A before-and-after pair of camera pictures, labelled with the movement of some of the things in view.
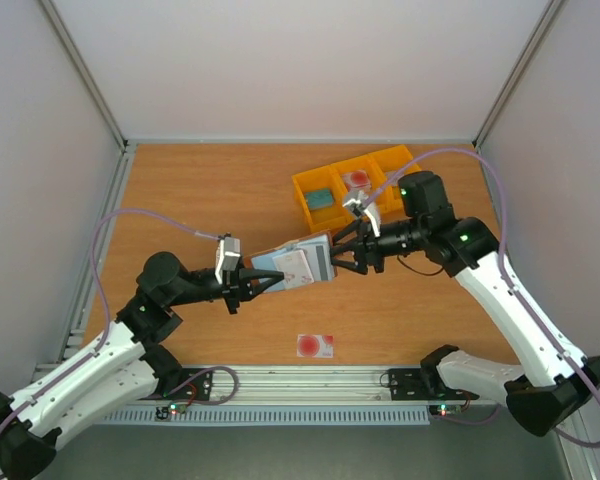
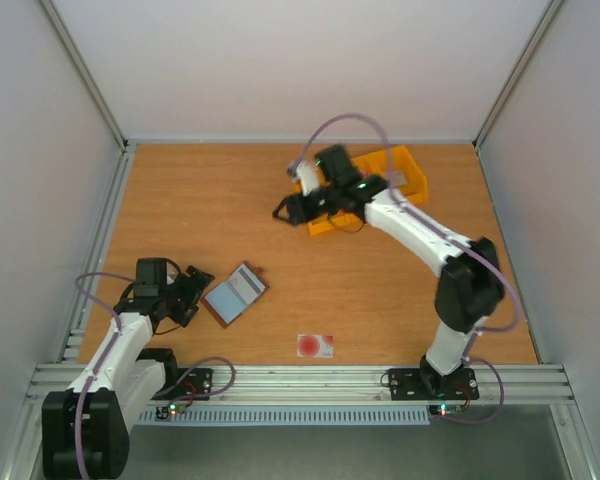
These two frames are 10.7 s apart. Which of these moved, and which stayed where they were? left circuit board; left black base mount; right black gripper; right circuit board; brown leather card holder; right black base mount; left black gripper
Moved: right black gripper; brown leather card holder; left black gripper
Stayed: right circuit board; right black base mount; left circuit board; left black base mount
